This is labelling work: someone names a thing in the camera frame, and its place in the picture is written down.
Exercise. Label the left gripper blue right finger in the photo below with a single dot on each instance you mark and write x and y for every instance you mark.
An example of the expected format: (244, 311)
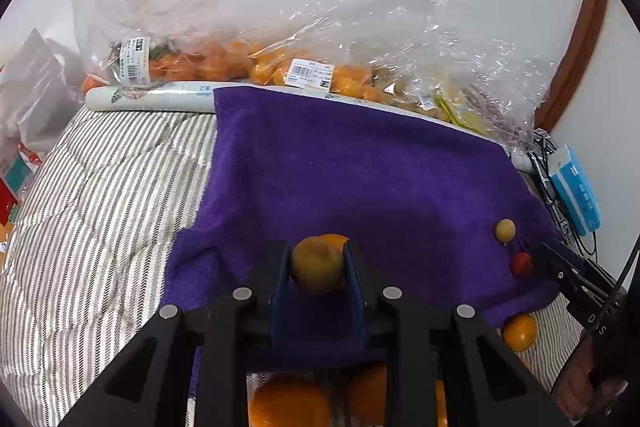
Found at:
(342, 309)

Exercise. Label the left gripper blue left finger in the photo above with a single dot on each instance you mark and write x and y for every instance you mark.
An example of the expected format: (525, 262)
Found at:
(291, 308)

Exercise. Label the yellow-green round fruit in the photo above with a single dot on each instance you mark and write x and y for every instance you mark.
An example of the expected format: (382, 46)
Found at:
(317, 265)

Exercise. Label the orange mandarin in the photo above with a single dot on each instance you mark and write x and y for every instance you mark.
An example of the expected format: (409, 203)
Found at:
(367, 396)

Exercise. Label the small orange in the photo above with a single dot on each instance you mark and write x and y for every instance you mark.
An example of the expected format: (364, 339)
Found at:
(520, 333)

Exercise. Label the large orange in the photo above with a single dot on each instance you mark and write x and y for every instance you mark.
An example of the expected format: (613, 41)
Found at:
(287, 400)

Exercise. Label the right hand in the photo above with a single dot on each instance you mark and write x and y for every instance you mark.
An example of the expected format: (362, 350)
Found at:
(575, 395)

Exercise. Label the small red tomato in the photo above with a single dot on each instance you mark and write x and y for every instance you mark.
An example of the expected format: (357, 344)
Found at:
(521, 265)

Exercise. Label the blue tissue pack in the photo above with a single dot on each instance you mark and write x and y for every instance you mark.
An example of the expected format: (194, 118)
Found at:
(574, 189)

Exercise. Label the small yellow-green fruit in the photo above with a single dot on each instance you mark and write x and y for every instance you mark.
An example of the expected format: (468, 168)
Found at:
(505, 231)

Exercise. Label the purple towel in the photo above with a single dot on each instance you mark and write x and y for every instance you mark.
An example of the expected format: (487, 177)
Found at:
(420, 200)

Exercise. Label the white rolled paper tube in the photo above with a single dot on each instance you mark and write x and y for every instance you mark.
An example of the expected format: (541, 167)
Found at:
(150, 97)

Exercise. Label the clear bag of yellow fruit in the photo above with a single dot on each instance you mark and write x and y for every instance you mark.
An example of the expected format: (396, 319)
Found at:
(425, 55)

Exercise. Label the white plastic bag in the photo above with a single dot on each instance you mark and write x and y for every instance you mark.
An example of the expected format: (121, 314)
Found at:
(40, 93)

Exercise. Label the brown door frame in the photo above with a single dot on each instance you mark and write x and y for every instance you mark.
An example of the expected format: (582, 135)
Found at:
(574, 63)

